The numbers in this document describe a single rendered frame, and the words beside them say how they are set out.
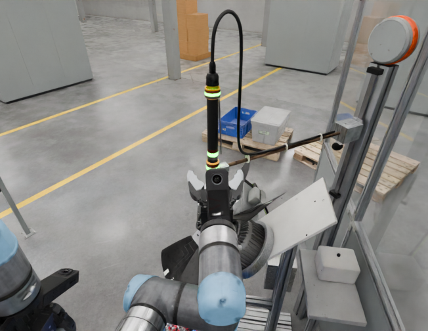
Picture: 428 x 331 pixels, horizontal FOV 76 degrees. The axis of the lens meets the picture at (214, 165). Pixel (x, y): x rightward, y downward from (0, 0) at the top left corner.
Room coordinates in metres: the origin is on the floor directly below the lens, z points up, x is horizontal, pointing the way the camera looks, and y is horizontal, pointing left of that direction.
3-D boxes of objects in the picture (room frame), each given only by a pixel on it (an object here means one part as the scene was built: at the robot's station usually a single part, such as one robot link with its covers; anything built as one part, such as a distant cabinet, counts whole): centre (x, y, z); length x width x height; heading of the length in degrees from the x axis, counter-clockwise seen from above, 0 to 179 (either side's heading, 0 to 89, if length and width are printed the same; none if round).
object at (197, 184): (0.52, 0.05, 1.64); 0.09 x 0.03 x 0.06; 33
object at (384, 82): (1.06, -0.64, 0.90); 0.08 x 0.06 x 1.80; 27
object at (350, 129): (1.02, -0.56, 1.54); 0.10 x 0.07 x 0.09; 117
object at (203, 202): (0.43, -0.01, 1.64); 0.12 x 0.08 x 0.09; 2
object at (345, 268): (0.84, -0.60, 0.92); 0.17 x 0.16 x 0.11; 82
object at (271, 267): (0.91, -0.36, 0.73); 0.15 x 0.09 x 0.22; 82
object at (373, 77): (1.04, -0.60, 1.48); 0.05 x 0.03 x 0.62; 27
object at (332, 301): (0.77, -0.56, 0.85); 0.36 x 0.24 x 0.03; 172
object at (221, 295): (0.27, -0.01, 1.64); 0.11 x 0.08 x 0.09; 2
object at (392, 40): (1.06, -0.64, 1.88); 0.16 x 0.07 x 0.16; 27
